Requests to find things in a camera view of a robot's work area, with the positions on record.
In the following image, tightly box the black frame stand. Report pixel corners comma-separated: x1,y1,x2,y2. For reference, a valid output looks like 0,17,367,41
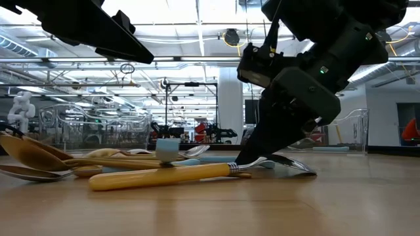
165,81,219,132

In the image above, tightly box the person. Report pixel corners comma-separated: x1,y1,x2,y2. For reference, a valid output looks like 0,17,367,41
400,117,420,142

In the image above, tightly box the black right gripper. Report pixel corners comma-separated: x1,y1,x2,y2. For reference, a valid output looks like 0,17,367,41
234,65,342,166

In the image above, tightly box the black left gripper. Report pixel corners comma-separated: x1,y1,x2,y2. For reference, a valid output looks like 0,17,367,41
0,0,155,65

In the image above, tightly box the wooden spoon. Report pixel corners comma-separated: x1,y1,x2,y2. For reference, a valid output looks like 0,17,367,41
0,132,253,180

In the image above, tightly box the white robot figure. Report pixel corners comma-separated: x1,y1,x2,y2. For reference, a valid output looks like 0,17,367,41
7,90,36,134

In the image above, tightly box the clear plastic bin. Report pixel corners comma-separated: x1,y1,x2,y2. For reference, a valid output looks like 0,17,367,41
38,103,154,151
285,108,370,155

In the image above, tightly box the large gold spoon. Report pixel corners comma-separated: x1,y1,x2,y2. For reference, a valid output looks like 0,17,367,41
21,134,76,161

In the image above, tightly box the black monitor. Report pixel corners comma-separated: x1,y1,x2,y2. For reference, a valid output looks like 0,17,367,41
244,99,260,125

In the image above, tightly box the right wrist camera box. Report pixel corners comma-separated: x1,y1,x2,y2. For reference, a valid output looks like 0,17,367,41
236,42,298,90

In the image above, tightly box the silver ceiling duct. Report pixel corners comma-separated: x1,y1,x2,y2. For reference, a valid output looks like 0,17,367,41
0,34,58,68
347,42,420,86

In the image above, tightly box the black ceiling cable reel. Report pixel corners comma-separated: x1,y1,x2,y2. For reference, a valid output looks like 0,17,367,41
376,28,392,43
224,28,241,47

